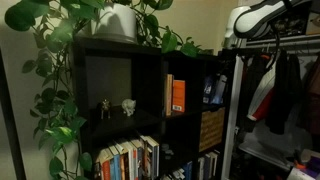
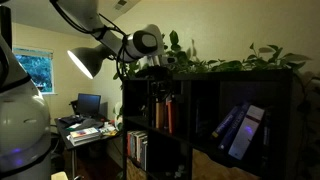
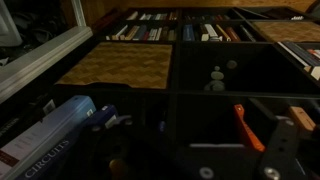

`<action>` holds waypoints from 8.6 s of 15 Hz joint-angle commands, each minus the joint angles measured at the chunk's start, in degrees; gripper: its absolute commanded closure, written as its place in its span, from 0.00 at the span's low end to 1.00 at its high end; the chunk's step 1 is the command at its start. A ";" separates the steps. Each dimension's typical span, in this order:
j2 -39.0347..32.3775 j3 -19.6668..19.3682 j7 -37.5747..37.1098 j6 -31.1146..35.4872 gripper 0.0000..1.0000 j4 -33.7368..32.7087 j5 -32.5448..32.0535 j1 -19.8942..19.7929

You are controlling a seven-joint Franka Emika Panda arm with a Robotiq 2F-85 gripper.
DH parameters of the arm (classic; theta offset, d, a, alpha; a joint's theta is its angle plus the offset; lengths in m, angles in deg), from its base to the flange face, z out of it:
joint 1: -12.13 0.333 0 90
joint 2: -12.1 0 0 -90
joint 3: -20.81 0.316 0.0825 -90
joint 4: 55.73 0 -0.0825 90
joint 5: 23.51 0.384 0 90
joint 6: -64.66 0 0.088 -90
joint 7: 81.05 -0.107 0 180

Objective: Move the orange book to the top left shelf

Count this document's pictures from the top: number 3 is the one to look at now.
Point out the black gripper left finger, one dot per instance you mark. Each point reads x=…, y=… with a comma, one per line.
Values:
x=110, y=153

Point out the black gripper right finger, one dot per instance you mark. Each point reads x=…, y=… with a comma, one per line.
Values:
x=278, y=150

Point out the orange book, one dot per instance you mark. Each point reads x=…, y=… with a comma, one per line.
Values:
x=248, y=133

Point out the dark blue Circuits book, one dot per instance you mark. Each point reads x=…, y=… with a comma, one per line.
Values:
x=50, y=160

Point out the white book maroon band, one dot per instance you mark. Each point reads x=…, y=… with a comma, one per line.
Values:
x=43, y=130

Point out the black book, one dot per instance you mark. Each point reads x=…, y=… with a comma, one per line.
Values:
x=20, y=121

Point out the dark grey book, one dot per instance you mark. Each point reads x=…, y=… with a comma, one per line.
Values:
x=247, y=33

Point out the red-brown book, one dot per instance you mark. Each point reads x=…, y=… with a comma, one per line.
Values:
x=232, y=34

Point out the yellow book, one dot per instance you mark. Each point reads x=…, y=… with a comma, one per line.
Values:
x=223, y=32

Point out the small white book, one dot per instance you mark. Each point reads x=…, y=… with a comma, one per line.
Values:
x=205, y=37

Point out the large grey stone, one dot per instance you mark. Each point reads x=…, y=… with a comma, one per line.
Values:
x=216, y=86

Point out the grey flat stone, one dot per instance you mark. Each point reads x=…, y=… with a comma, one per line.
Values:
x=231, y=64
x=217, y=75

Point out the small grey stone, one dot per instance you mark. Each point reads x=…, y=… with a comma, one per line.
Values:
x=217, y=68

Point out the black cube bookshelf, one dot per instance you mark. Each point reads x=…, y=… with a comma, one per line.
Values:
x=175, y=66

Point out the small white object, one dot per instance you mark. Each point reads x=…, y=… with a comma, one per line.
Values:
x=296, y=18

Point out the white storage box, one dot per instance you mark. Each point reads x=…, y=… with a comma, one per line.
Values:
x=8, y=26

